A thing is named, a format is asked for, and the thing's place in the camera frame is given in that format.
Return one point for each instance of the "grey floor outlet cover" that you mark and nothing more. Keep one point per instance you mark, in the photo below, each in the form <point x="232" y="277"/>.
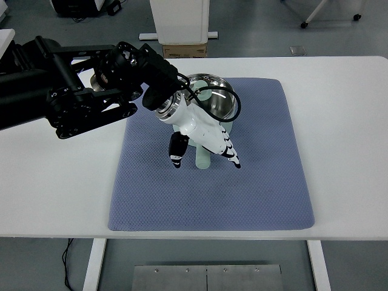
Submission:
<point x="298" y="50"/>

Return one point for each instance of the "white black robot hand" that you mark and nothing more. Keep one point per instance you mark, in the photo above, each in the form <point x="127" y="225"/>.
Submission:
<point x="195" y="124"/>

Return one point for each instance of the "white table leg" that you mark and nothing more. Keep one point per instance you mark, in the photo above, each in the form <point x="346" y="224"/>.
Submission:
<point x="318" y="264"/>
<point x="94" y="267"/>

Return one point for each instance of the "white pedestal cabinet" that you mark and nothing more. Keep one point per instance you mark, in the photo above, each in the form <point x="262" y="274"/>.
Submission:
<point x="180" y="22"/>

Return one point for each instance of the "right white table leg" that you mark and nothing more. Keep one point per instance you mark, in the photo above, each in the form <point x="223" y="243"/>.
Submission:
<point x="318" y="264"/>

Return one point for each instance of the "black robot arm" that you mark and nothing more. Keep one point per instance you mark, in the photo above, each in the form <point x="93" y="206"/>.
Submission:
<point x="81" y="88"/>

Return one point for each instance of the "glass lid green knob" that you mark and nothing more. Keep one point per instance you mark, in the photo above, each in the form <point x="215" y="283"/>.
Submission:
<point x="215" y="94"/>

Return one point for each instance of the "office chair base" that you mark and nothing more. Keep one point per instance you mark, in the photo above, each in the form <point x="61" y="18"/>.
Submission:
<point x="334" y="11"/>

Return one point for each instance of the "cardboard box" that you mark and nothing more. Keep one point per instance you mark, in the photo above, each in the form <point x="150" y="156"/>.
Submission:
<point x="184" y="50"/>

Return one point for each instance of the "blue quilted mat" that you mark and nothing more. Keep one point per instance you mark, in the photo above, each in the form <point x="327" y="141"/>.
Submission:
<point x="268" y="192"/>

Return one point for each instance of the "left white table leg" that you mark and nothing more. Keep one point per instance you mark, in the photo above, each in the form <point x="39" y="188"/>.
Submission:
<point x="94" y="267"/>

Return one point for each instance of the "black device on floor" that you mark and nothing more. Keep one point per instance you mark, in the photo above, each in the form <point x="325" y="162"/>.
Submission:
<point x="85" y="8"/>

